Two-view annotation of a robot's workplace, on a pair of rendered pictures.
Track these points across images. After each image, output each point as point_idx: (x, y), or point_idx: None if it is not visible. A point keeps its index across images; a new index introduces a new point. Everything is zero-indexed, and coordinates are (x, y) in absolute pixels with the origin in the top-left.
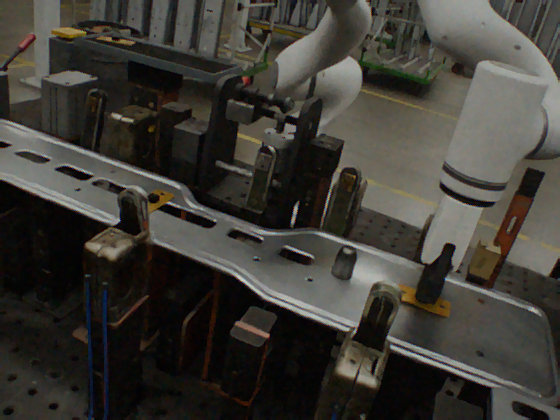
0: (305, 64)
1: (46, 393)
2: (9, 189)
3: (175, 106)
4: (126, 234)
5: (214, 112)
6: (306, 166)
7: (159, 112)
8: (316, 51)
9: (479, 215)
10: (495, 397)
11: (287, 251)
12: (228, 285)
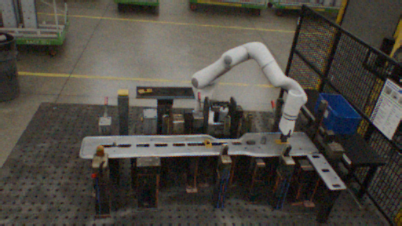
0: (210, 78)
1: (199, 208)
2: None
3: (188, 111)
4: (226, 155)
5: (208, 111)
6: (235, 116)
7: (171, 111)
8: (214, 74)
9: (294, 122)
10: (308, 156)
11: None
12: (239, 157)
